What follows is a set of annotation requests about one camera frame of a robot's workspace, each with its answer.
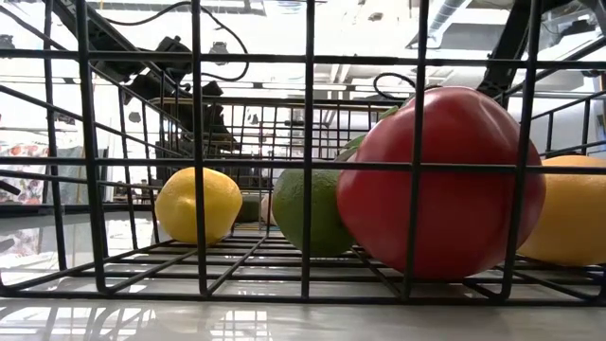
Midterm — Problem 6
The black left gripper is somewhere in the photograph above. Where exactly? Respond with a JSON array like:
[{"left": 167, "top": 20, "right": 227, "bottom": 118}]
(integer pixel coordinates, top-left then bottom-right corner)
[{"left": 125, "top": 73, "right": 238, "bottom": 143}]

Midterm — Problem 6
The dark green lime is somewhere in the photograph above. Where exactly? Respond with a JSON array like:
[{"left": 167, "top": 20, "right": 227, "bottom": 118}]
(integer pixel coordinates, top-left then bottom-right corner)
[{"left": 272, "top": 169, "right": 356, "bottom": 259}]

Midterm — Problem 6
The black metal table frame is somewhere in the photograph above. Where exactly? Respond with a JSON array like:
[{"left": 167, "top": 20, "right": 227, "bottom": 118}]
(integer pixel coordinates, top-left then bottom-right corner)
[{"left": 0, "top": 202, "right": 162, "bottom": 218}]

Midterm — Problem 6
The white garlic bulb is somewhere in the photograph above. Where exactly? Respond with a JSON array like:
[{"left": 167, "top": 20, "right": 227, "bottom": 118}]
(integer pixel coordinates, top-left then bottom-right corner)
[{"left": 259, "top": 194, "right": 276, "bottom": 226}]

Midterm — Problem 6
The yellow lemon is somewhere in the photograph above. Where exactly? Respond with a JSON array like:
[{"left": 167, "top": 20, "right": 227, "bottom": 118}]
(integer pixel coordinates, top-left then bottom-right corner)
[{"left": 154, "top": 166, "right": 243, "bottom": 246}]

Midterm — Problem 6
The bronze wire basket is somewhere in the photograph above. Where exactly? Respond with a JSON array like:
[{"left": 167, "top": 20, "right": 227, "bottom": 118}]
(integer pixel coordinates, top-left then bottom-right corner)
[{"left": 149, "top": 97, "right": 394, "bottom": 228}]

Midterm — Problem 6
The black wire basket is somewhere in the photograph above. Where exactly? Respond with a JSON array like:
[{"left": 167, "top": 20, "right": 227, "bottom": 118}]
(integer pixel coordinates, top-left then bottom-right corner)
[{"left": 0, "top": 0, "right": 606, "bottom": 307}]

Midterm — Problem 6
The flowered cloth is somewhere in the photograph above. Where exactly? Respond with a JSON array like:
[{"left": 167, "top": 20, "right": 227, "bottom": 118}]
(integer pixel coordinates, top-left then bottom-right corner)
[{"left": 0, "top": 141, "right": 51, "bottom": 205}]

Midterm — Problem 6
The black hanging cable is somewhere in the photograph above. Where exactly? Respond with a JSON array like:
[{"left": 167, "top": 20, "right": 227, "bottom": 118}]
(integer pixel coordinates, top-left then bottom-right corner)
[{"left": 0, "top": 179, "right": 27, "bottom": 196}]

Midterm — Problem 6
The yellow-orange round fruit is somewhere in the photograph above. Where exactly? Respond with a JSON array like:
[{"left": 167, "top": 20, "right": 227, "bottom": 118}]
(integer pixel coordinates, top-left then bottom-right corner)
[{"left": 517, "top": 154, "right": 606, "bottom": 267}]

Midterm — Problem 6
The grey-green panel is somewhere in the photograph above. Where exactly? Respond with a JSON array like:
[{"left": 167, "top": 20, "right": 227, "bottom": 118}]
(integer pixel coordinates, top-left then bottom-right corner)
[{"left": 49, "top": 146, "right": 103, "bottom": 205}]

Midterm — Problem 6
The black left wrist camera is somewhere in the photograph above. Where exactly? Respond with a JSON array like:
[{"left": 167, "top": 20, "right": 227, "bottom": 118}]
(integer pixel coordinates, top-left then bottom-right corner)
[{"left": 153, "top": 35, "right": 193, "bottom": 72}]

